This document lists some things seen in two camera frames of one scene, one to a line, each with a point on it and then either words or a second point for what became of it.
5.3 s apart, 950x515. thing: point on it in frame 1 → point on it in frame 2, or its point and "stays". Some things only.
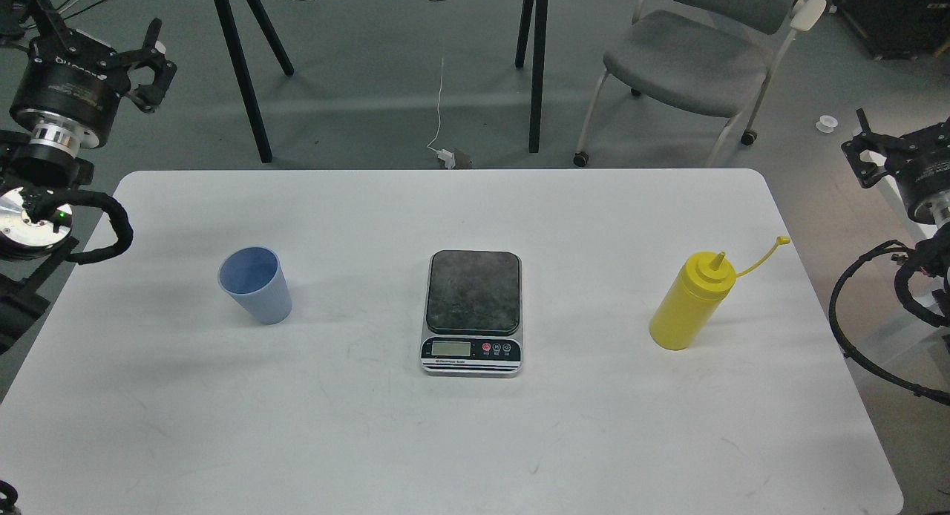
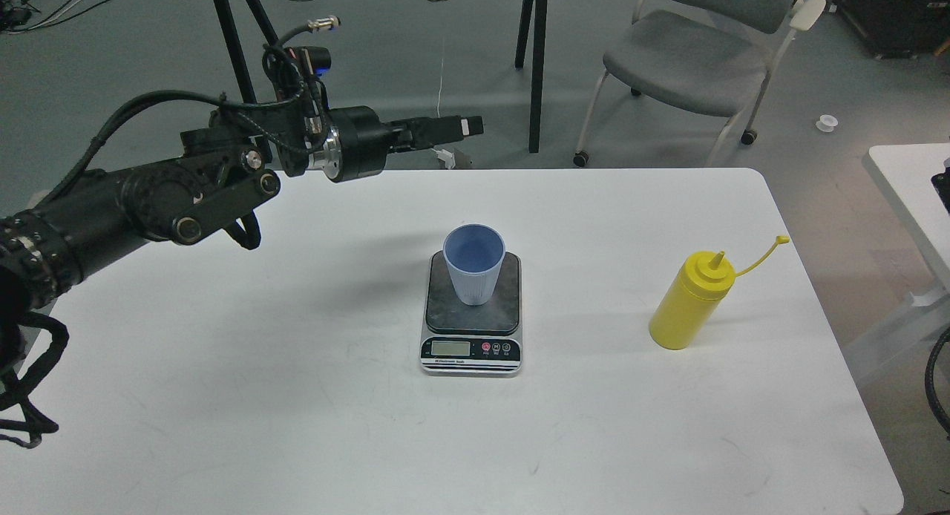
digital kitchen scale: [474, 319] stays
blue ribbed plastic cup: [254, 277] → [476, 253]
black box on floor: [897, 20] stays
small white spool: [827, 123] stays
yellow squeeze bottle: [701, 285] stays
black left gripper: [70, 79] → [358, 142]
